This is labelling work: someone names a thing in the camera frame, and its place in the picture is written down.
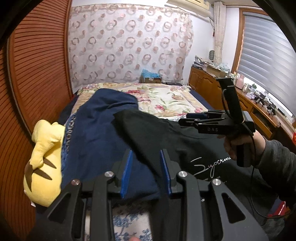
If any pink floral beige quilt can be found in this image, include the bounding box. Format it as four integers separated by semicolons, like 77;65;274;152
71;83;208;120

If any yellow plush toy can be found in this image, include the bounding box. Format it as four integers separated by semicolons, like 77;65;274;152
23;120;65;207

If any person's grey sleeved forearm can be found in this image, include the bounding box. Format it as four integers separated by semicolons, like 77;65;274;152
255;140;295;209

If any long wooden sideboard cabinet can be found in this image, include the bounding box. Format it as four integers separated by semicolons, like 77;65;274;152
189;67;295;149

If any grey zebra window blind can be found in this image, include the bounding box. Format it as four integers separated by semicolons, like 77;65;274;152
238;11;295;114

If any navy blue mattress cover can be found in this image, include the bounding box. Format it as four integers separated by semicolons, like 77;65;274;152
190;89;213;110

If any circle patterned lace curtain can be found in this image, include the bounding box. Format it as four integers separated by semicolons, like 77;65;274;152
68;4;194;91

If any black printed t-shirt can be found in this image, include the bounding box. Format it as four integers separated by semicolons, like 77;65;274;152
112;109;284;240

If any person's right hand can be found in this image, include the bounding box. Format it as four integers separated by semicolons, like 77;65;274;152
217;131;266;161

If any white air conditioner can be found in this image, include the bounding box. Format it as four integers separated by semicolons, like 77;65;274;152
166;0;212;18

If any navy blue garment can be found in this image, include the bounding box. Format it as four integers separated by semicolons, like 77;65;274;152
58;88;163;202

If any cream side curtain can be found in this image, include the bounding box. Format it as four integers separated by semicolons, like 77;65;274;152
214;1;227;65

